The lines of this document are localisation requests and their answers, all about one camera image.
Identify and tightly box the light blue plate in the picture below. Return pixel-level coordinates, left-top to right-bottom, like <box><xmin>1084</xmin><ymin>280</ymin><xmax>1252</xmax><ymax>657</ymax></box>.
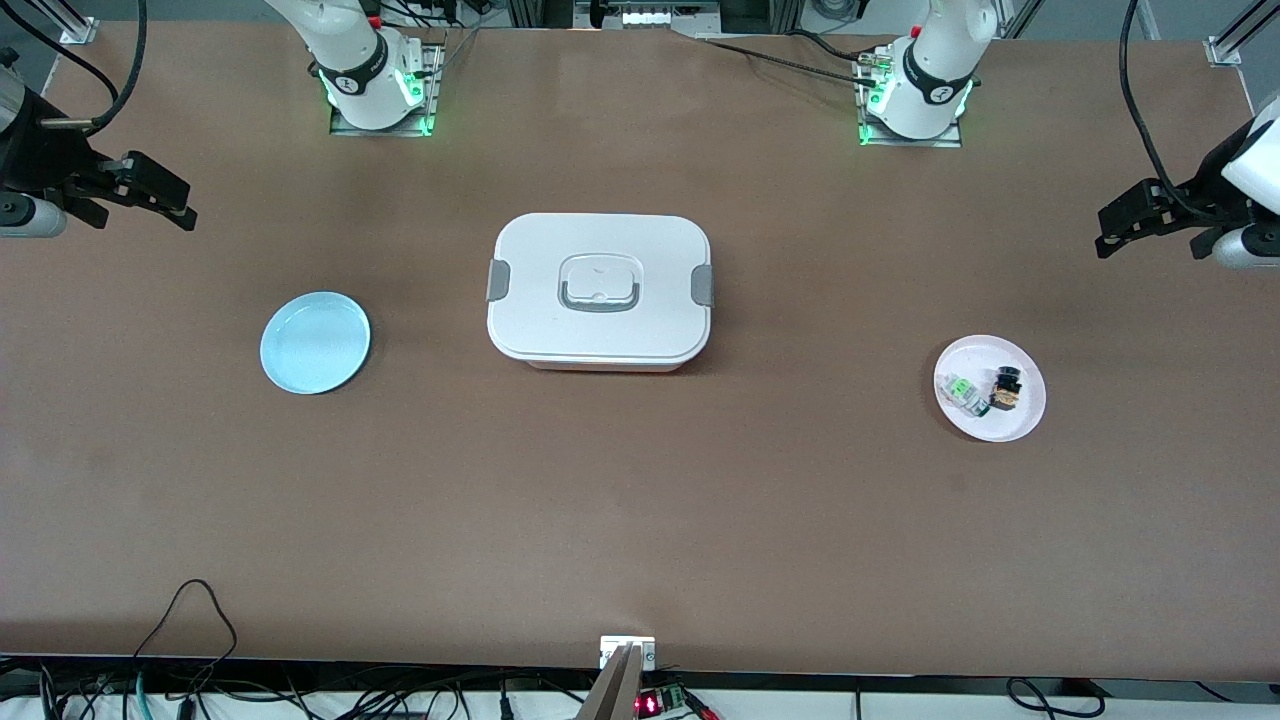
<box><xmin>260</xmin><ymin>291</ymin><xmax>372</xmax><ymax>395</ymax></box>

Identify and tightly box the white round plate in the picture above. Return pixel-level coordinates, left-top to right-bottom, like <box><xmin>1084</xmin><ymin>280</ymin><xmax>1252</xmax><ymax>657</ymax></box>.
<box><xmin>933</xmin><ymin>334</ymin><xmax>1047</xmax><ymax>444</ymax></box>

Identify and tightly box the white lidded lunch box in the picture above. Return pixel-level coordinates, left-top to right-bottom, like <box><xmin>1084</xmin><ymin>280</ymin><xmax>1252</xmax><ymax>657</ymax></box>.
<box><xmin>486</xmin><ymin>212</ymin><xmax>716</xmax><ymax>374</ymax></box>

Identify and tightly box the slanted metal bar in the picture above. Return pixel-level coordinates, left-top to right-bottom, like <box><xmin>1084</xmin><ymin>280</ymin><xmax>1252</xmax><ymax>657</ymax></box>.
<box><xmin>577</xmin><ymin>645</ymin><xmax>642</xmax><ymax>720</ymax></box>

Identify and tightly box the module with red display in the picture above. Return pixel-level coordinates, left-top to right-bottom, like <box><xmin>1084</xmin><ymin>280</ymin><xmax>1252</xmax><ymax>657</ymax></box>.
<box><xmin>635</xmin><ymin>684</ymin><xmax>721</xmax><ymax>720</ymax></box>

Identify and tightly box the aluminium frame post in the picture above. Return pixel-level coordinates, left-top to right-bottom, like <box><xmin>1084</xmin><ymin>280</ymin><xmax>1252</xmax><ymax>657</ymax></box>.
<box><xmin>1204</xmin><ymin>0</ymin><xmax>1280</xmax><ymax>67</ymax></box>
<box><xmin>58</xmin><ymin>0</ymin><xmax>100</xmax><ymax>44</ymax></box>

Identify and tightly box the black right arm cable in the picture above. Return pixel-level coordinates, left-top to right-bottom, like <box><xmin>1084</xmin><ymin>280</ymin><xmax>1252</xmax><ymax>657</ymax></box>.
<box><xmin>0</xmin><ymin>0</ymin><xmax>149</xmax><ymax>136</ymax></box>

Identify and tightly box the green and white switch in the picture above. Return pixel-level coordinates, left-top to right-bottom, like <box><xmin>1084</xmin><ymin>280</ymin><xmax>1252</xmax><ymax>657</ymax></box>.
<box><xmin>945</xmin><ymin>372</ymin><xmax>993</xmax><ymax>419</ymax></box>

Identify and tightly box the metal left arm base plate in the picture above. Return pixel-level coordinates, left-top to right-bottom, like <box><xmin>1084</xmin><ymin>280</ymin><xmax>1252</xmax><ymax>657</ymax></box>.
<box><xmin>857</xmin><ymin>50</ymin><xmax>964</xmax><ymax>149</ymax></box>

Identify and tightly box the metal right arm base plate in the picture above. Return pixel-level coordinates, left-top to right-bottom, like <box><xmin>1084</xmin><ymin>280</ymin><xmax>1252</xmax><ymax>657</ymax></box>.
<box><xmin>329</xmin><ymin>40</ymin><xmax>447</xmax><ymax>138</ymax></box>

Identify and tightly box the black cable to arm base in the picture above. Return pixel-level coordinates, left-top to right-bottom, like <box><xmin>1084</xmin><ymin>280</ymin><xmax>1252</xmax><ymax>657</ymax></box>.
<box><xmin>670</xmin><ymin>25</ymin><xmax>896</xmax><ymax>87</ymax></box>

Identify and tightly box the thin black looped cable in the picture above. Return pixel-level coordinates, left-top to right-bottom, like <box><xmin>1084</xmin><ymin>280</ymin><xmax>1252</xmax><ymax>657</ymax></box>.
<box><xmin>130</xmin><ymin>579</ymin><xmax>239</xmax><ymax>663</ymax></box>

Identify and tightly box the black coiled cable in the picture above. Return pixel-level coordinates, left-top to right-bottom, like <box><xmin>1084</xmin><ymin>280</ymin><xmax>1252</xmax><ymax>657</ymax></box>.
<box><xmin>1005</xmin><ymin>677</ymin><xmax>1107</xmax><ymax>720</ymax></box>

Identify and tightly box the tangled black cable bundle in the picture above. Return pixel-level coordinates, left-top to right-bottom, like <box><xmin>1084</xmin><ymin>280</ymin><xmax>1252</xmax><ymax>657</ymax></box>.
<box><xmin>0</xmin><ymin>655</ymin><xmax>601</xmax><ymax>720</ymax></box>

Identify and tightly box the small metal table bracket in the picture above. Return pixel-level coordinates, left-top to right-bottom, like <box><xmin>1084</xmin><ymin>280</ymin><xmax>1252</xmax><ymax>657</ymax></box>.
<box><xmin>600</xmin><ymin>636</ymin><xmax>657</xmax><ymax>671</ymax></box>

